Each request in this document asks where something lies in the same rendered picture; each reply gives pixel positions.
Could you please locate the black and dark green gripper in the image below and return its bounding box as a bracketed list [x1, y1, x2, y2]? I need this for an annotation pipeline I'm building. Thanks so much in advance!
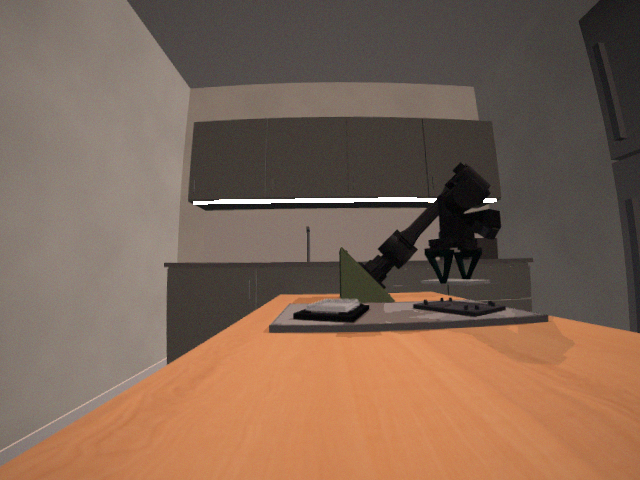
[425, 214, 482, 284]

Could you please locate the white multi-well plate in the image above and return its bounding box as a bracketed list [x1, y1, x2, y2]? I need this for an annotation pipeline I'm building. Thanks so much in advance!
[305, 299, 360, 314]

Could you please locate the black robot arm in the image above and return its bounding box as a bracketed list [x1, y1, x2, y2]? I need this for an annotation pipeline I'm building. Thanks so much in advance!
[359, 162, 501, 289]

